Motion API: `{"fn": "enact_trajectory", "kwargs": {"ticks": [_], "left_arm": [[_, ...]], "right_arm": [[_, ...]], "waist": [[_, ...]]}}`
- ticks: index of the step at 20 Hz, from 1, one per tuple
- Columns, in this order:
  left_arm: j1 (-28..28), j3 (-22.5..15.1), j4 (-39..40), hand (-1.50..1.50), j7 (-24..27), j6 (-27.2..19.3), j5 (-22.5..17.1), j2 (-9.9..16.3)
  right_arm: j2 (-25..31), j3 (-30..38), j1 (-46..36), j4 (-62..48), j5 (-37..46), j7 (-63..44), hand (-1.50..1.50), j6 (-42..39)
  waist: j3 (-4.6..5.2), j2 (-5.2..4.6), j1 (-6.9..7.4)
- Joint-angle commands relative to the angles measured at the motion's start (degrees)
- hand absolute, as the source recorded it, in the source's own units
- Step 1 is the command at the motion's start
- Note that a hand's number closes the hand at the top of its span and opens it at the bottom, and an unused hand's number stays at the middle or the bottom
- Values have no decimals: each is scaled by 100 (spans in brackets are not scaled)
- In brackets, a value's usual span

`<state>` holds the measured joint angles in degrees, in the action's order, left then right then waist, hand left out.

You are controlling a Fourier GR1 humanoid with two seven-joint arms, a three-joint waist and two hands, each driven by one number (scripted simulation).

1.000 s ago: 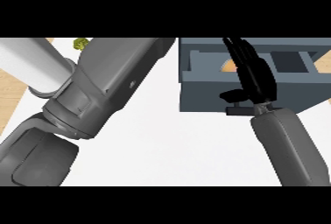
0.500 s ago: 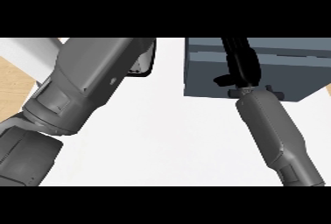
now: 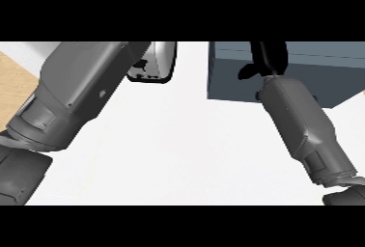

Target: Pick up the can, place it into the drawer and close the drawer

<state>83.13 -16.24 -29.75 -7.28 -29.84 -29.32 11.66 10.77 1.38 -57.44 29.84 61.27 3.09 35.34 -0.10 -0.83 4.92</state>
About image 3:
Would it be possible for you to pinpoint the blue-grey drawer cabinet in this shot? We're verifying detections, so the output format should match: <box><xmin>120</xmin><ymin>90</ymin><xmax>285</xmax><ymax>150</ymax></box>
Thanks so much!
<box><xmin>207</xmin><ymin>41</ymin><xmax>365</xmax><ymax>110</ymax></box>

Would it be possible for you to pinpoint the silver appliance with black rim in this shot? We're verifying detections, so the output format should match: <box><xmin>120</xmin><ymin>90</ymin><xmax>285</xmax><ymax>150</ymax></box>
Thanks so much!
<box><xmin>126</xmin><ymin>41</ymin><xmax>179</xmax><ymax>85</ymax></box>

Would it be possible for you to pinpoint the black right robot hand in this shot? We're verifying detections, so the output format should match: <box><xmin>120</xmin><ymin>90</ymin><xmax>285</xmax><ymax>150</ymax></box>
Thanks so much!
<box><xmin>236</xmin><ymin>41</ymin><xmax>290</xmax><ymax>81</ymax></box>

